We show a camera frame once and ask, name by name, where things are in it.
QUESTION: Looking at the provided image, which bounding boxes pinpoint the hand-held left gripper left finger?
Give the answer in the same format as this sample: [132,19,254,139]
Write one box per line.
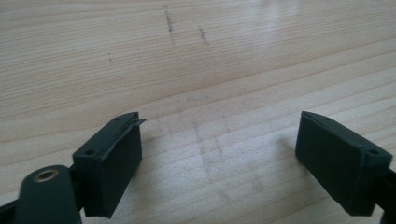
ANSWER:
[72,111,147,219]

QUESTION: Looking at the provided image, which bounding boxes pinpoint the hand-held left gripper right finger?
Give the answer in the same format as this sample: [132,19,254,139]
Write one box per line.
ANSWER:
[294,110,394,217]

